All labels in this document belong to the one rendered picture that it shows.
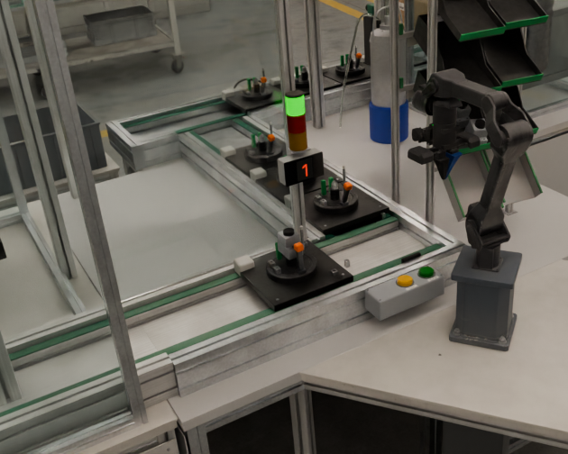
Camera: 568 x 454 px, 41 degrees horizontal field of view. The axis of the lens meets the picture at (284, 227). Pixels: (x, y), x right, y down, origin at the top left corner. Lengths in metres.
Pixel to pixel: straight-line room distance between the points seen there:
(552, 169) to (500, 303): 1.54
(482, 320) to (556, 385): 0.22
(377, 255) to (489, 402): 0.60
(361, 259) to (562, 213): 0.73
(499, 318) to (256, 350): 0.60
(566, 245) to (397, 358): 0.74
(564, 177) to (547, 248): 1.09
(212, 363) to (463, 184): 0.92
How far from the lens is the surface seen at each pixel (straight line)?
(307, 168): 2.06
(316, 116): 3.23
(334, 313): 1.96
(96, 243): 1.54
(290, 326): 1.91
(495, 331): 1.93
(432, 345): 1.96
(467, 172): 2.29
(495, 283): 1.84
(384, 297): 1.94
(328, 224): 2.26
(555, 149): 3.33
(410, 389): 1.83
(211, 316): 2.01
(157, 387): 1.83
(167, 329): 1.99
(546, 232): 2.46
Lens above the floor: 2.07
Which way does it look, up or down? 29 degrees down
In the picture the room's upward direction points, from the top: 5 degrees counter-clockwise
